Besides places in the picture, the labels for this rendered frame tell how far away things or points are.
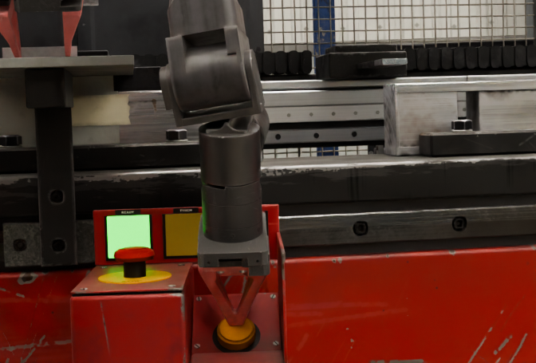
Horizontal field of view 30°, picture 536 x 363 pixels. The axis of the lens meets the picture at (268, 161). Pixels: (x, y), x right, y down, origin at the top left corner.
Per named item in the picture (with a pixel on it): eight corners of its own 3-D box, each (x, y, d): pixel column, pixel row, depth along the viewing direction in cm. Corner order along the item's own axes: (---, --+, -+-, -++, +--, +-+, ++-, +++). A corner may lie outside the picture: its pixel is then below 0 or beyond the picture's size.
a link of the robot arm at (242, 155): (193, 125, 90) (256, 126, 90) (205, 105, 97) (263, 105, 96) (196, 197, 92) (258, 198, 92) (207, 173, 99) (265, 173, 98)
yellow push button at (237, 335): (218, 358, 99) (216, 343, 98) (218, 329, 102) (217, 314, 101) (256, 357, 99) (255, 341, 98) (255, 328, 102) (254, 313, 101)
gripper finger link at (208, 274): (269, 301, 104) (266, 217, 101) (271, 334, 97) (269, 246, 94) (203, 304, 104) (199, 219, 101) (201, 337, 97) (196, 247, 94)
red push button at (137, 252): (112, 287, 97) (110, 250, 97) (117, 280, 101) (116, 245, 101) (153, 286, 97) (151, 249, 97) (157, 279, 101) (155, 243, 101)
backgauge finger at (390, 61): (351, 74, 134) (350, 37, 134) (316, 80, 160) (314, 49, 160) (438, 72, 136) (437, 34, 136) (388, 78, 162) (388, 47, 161)
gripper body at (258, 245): (266, 228, 102) (264, 159, 99) (268, 270, 92) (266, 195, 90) (201, 230, 101) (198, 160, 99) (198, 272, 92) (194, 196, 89)
